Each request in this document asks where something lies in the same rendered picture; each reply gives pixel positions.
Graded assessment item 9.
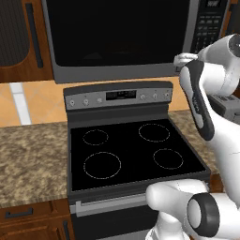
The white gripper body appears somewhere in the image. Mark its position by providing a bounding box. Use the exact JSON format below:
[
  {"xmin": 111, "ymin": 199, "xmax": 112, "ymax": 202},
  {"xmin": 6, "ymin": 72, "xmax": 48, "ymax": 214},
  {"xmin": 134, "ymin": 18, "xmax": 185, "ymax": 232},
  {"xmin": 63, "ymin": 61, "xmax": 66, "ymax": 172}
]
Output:
[{"xmin": 172, "ymin": 52, "xmax": 200, "ymax": 68}]

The grey black microwave oven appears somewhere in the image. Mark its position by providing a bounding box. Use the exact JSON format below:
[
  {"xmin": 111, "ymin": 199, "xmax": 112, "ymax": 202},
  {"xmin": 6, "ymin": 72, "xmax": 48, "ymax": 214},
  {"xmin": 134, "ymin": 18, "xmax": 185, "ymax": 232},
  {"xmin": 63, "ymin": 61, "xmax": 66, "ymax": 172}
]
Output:
[{"xmin": 41, "ymin": 0, "xmax": 233, "ymax": 84}]

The brown cupboard door dark inset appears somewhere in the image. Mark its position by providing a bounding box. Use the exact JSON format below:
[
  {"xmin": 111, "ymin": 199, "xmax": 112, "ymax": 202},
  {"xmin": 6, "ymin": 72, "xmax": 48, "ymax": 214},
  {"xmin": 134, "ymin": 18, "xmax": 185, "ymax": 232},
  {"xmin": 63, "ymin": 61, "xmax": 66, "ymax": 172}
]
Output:
[{"xmin": 225, "ymin": 0, "xmax": 240, "ymax": 36}]

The black glass microwave door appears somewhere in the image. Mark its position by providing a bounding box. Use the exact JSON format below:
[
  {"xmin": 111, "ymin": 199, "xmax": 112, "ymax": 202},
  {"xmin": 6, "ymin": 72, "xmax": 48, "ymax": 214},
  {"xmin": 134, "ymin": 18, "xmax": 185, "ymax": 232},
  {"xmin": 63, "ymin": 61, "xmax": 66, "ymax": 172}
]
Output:
[{"xmin": 41, "ymin": 0, "xmax": 201, "ymax": 84}]

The black oven door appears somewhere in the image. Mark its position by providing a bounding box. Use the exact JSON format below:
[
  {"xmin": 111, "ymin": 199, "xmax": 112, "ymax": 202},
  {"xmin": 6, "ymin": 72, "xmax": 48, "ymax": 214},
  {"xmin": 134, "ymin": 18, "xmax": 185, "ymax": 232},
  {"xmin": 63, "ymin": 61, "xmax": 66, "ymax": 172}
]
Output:
[{"xmin": 69, "ymin": 192, "xmax": 161, "ymax": 240}]

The brown base cupboard door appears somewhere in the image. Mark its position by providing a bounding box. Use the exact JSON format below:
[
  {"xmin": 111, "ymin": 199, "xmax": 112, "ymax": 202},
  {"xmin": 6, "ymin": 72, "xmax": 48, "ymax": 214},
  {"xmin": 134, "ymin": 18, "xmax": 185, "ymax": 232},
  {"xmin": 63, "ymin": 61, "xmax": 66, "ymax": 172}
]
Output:
[{"xmin": 0, "ymin": 215, "xmax": 76, "ymax": 240}]

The grey toaster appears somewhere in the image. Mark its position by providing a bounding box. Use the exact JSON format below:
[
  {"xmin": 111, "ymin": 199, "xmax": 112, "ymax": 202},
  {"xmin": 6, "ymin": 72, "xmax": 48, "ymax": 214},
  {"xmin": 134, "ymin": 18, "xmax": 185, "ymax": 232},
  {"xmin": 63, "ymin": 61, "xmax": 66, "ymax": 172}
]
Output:
[{"xmin": 207, "ymin": 93, "xmax": 240, "ymax": 124}]

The black grey stove with hob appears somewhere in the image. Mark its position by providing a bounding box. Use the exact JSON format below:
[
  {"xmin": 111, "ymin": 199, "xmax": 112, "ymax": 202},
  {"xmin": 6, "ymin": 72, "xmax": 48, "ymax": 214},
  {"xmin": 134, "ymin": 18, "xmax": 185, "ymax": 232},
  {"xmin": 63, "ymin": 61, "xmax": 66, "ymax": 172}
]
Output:
[{"xmin": 63, "ymin": 81, "xmax": 212, "ymax": 240}]

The brown wooden drawer front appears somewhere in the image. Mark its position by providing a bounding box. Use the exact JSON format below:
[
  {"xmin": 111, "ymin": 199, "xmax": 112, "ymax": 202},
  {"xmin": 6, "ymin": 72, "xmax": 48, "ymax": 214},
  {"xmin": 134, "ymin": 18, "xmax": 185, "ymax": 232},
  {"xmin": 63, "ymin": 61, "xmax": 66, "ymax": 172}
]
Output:
[{"xmin": 0, "ymin": 199, "xmax": 71, "ymax": 227}]

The black wall cupboard handle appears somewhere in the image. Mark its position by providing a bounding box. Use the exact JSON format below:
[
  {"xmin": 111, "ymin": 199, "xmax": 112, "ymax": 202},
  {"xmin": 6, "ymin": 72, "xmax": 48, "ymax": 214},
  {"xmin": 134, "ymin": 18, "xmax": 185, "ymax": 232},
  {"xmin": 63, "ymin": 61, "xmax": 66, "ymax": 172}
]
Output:
[{"xmin": 24, "ymin": 2, "xmax": 44, "ymax": 69}]

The grey oven door handle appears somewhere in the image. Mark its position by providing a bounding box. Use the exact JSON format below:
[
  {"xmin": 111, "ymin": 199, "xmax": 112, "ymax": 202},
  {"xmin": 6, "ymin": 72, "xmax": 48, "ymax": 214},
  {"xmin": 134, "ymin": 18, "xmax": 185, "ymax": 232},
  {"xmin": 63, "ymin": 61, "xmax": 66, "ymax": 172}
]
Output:
[{"xmin": 74, "ymin": 193, "xmax": 152, "ymax": 218}]

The brown wall cupboard door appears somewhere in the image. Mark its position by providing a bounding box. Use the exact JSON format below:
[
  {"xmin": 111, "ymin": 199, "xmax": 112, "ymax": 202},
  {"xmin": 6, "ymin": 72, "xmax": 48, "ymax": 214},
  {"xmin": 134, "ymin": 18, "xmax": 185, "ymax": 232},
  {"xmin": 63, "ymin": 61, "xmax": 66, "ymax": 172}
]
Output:
[{"xmin": 0, "ymin": 0, "xmax": 54, "ymax": 84}]

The black base cupboard handle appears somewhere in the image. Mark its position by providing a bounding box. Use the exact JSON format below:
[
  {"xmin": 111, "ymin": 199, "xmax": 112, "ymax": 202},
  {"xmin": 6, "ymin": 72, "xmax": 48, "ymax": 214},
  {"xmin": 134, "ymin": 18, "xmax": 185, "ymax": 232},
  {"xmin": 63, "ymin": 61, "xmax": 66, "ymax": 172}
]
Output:
[{"xmin": 62, "ymin": 219, "xmax": 71, "ymax": 240}]

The black drawer handle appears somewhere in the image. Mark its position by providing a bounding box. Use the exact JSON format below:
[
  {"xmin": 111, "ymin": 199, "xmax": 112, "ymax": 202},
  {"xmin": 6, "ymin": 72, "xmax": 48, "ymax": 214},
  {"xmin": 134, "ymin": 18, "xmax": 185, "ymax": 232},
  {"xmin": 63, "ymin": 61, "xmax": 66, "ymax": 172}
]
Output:
[{"xmin": 5, "ymin": 207, "xmax": 35, "ymax": 219}]

